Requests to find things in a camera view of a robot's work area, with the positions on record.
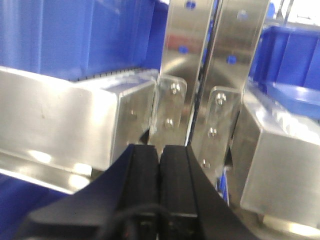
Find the right steel upright post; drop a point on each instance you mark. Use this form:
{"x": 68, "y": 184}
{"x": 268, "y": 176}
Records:
{"x": 236, "y": 30}

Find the left steel upright post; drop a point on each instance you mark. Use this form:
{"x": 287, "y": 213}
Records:
{"x": 185, "y": 39}

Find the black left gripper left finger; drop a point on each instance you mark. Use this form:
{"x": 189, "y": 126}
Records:
{"x": 132, "y": 179}

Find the blue bin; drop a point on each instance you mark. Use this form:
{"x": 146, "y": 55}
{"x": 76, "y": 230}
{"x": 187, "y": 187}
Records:
{"x": 288, "y": 56}
{"x": 76, "y": 39}

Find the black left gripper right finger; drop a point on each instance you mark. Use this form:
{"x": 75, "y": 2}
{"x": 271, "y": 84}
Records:
{"x": 199, "y": 213}

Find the blue bin behind left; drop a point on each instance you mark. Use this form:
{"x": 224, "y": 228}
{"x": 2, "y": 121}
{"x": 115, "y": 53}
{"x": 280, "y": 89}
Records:
{"x": 76, "y": 39}

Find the blue plastic tray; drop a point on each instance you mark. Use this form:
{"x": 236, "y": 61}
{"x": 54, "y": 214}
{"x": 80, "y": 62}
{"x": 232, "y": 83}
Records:
{"x": 296, "y": 99}

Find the blue bin behind right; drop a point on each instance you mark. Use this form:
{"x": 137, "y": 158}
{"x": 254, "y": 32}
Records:
{"x": 288, "y": 56}

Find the steel upright post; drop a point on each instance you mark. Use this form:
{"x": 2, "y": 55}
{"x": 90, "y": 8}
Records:
{"x": 185, "y": 39}
{"x": 236, "y": 30}

